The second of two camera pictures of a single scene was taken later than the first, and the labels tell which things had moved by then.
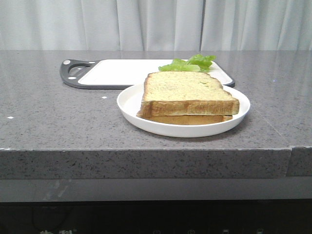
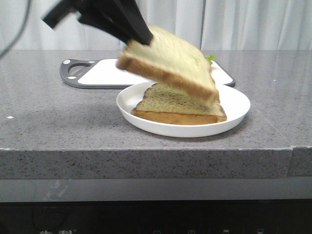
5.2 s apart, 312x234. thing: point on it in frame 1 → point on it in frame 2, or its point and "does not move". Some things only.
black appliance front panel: [288, 216] does not move
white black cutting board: [88, 74] does not move
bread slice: [176, 93] → [169, 55]
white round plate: [129, 103] does not move
